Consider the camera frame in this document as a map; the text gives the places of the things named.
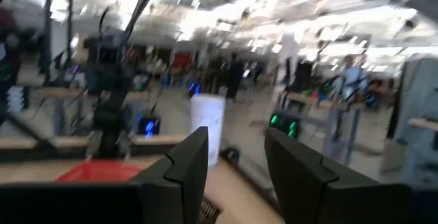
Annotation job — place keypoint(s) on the computer with blue lights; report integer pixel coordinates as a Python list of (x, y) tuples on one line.
[(148, 126)]

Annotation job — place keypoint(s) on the black rail clamp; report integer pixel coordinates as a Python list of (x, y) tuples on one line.
[(231, 153)]

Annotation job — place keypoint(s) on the red plastic basket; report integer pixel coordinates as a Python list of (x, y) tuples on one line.
[(99, 172)]

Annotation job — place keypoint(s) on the white wipes canister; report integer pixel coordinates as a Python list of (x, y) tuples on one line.
[(207, 124)]

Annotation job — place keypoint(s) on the black overhead camera gantry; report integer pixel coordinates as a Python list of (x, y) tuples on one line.
[(140, 8)]

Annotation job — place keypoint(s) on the black plastic basket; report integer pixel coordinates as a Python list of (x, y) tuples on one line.
[(208, 212)]

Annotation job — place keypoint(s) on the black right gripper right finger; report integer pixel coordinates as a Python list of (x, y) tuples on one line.
[(308, 189)]

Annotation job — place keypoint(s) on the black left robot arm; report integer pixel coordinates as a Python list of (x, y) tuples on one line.
[(109, 114)]

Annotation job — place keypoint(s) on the wooden background table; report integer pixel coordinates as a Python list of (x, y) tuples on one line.
[(61, 94), (308, 100)]

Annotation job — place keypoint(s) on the person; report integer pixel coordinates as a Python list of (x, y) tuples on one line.
[(234, 76), (7, 46), (352, 80)]

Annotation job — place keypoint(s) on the grey fabric cover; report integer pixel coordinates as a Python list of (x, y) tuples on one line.
[(421, 97)]

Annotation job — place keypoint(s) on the computer with green lights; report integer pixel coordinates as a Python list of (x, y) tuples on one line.
[(285, 123)]

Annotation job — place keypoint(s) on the black aluminium table frame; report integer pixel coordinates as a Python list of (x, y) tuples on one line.
[(150, 149)]

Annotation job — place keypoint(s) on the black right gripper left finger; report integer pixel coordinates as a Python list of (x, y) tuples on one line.
[(178, 189)]

